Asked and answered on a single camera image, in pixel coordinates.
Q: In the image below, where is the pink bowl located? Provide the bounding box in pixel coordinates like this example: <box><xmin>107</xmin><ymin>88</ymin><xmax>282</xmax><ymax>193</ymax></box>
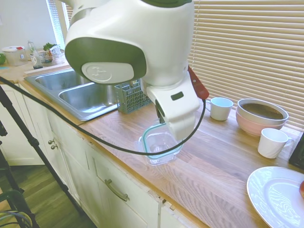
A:
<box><xmin>236</xmin><ymin>110</ymin><xmax>287</xmax><ymax>137</ymax></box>

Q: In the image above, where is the white lidded storage tub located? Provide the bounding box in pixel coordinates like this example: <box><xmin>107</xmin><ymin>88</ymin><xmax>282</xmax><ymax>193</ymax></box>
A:
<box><xmin>1</xmin><ymin>46</ymin><xmax>26</xmax><ymax>67</ymax></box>

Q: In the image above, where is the grey bowl brown inside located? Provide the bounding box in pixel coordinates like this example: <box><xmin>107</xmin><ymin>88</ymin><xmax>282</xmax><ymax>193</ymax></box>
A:
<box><xmin>237</xmin><ymin>98</ymin><xmax>289</xmax><ymax>126</ymax></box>

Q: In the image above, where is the green leafy vegetable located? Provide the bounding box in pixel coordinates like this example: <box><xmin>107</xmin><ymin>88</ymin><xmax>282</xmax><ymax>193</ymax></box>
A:
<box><xmin>42</xmin><ymin>42</ymin><xmax>57</xmax><ymax>52</ymax></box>

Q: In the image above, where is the clear bottle dark liquid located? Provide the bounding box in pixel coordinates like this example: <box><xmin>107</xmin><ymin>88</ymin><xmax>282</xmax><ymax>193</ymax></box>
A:
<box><xmin>27</xmin><ymin>40</ymin><xmax>45</xmax><ymax>70</ymax></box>

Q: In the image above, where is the white dinner plate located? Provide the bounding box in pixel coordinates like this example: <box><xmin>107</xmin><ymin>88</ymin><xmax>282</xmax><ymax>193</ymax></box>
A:
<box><xmin>246</xmin><ymin>166</ymin><xmax>304</xmax><ymax>228</ymax></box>

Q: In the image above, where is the grey plastic cutlery basket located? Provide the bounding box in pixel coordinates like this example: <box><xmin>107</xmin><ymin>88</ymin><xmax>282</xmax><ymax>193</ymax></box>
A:
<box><xmin>114</xmin><ymin>79</ymin><xmax>152</xmax><ymax>114</ymax></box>

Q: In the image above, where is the white kitchen cabinet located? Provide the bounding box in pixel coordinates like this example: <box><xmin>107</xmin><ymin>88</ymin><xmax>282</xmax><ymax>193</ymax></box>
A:
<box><xmin>0</xmin><ymin>78</ymin><xmax>190</xmax><ymax>228</ymax></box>

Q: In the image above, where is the clear lid teal seal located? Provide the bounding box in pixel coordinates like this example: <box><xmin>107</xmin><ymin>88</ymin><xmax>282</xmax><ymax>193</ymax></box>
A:
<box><xmin>135</xmin><ymin>122</ymin><xmax>185</xmax><ymax>163</ymax></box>

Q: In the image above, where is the black camera tripod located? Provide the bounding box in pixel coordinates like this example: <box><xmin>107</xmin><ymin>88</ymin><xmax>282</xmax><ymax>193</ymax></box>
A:
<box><xmin>0</xmin><ymin>85</ymin><xmax>84</xmax><ymax>214</ymax></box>

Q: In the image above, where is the wide beige window blind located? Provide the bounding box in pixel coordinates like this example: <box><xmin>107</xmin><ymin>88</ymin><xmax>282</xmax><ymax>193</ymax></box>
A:
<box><xmin>190</xmin><ymin>0</ymin><xmax>304</xmax><ymax>133</ymax></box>

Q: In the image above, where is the black camera cable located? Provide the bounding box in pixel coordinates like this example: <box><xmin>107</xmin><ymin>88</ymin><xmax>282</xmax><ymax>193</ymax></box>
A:
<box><xmin>0</xmin><ymin>76</ymin><xmax>206</xmax><ymax>156</ymax></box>

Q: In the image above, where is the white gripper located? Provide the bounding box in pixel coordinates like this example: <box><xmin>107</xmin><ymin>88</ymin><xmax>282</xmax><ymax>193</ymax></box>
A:
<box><xmin>146</xmin><ymin>79</ymin><xmax>200</xmax><ymax>141</ymax></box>

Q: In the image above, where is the white ceramic mug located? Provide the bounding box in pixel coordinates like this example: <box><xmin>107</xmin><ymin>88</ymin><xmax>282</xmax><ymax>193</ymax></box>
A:
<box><xmin>204</xmin><ymin>96</ymin><xmax>234</xmax><ymax>121</ymax></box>
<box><xmin>257</xmin><ymin>128</ymin><xmax>295</xmax><ymax>159</ymax></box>

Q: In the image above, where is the window blind behind sink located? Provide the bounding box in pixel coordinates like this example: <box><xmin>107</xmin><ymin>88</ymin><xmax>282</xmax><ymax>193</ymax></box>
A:
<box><xmin>47</xmin><ymin>0</ymin><xmax>74</xmax><ymax>48</ymax></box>

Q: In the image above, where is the silver bar drawer handle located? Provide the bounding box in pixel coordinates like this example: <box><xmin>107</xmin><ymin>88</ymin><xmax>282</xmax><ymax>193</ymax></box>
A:
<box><xmin>104</xmin><ymin>179</ymin><xmax>130</xmax><ymax>202</ymax></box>

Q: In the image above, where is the stainless steel sink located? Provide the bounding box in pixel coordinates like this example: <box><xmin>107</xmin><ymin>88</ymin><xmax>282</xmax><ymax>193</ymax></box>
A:
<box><xmin>23</xmin><ymin>67</ymin><xmax>119</xmax><ymax>122</ymax></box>

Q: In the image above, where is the clear glass food container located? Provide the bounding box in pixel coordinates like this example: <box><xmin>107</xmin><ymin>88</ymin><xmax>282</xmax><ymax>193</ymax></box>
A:
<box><xmin>134</xmin><ymin>132</ymin><xmax>183</xmax><ymax>166</ymax></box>

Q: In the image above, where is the black countertop appliance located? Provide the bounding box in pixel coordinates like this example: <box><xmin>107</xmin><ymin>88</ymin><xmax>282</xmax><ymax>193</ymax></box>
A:
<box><xmin>288</xmin><ymin>133</ymin><xmax>304</xmax><ymax>171</ymax></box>

